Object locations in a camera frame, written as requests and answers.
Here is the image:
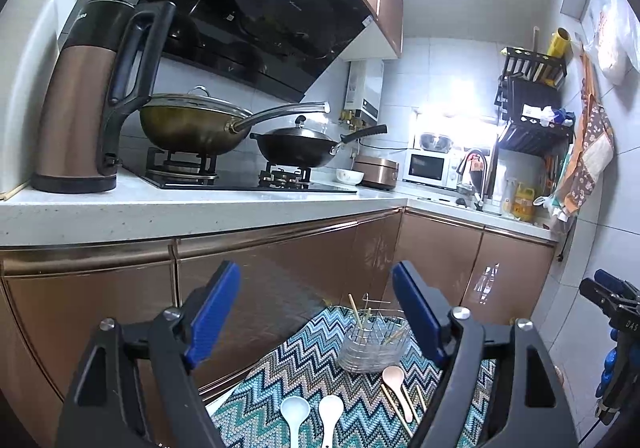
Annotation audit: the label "white ceramic spoon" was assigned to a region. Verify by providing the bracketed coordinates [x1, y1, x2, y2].
[318, 395, 345, 448]
[280, 397, 307, 448]

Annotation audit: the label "yellow bottle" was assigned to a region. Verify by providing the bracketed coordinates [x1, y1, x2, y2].
[512, 182, 536, 221]

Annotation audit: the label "brown electric kettle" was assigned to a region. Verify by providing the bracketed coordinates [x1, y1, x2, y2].
[31, 0, 177, 193]

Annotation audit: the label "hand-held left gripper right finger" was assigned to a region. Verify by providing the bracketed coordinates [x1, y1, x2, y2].
[391, 261, 576, 448]

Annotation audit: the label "brown rice cooker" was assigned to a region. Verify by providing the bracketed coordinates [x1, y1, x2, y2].
[356, 155, 400, 189]

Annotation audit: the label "brown floral apron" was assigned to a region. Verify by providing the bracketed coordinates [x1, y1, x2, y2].
[555, 52, 616, 213]

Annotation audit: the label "black wok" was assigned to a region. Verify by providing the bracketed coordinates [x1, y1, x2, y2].
[250, 124, 388, 169]

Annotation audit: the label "black wok lid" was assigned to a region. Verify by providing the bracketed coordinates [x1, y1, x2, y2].
[264, 115, 332, 139]

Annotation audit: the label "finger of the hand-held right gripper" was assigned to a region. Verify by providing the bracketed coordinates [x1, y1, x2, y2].
[594, 269, 640, 301]
[580, 278, 632, 323]

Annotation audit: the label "pink spoon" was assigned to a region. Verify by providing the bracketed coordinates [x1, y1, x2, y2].
[381, 366, 415, 424]

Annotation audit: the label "black range hood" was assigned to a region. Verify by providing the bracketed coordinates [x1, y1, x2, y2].
[137, 0, 378, 96]

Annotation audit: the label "white water heater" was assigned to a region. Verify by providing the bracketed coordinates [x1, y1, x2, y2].
[344, 60, 385, 121]

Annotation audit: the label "wire utensil holder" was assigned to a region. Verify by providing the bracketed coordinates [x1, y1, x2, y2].
[337, 295, 411, 374]

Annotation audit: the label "zigzag patterned cloth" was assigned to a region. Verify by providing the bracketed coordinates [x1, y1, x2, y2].
[210, 305, 498, 448]

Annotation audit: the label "yellow roll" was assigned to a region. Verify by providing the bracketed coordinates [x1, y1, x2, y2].
[547, 28, 573, 59]

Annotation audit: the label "black dish rack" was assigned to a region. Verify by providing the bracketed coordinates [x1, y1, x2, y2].
[492, 46, 576, 199]

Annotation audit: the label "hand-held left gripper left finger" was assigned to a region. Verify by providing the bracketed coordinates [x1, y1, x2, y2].
[55, 260, 242, 448]

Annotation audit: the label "glass wok lid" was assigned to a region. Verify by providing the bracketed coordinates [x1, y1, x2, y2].
[140, 85, 253, 121]

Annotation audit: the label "steel faucet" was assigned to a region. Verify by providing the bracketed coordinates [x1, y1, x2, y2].
[456, 148, 488, 211]

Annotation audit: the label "bronze wok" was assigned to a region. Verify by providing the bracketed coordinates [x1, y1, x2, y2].
[139, 100, 331, 156]

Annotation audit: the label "steel bowls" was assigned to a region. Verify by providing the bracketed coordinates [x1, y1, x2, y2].
[419, 132, 453, 152]

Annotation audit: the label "brown kitchen base cabinets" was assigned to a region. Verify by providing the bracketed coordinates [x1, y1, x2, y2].
[0, 208, 558, 448]

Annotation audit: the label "person's right hand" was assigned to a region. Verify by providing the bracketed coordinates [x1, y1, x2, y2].
[596, 347, 621, 401]

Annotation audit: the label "black gas stove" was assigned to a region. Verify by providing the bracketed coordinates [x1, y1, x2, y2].
[122, 148, 358, 192]

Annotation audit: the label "white microwave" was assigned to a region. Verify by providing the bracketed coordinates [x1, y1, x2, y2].
[402, 150, 461, 189]

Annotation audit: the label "white plastic bag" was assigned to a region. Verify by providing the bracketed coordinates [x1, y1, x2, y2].
[582, 0, 631, 86]

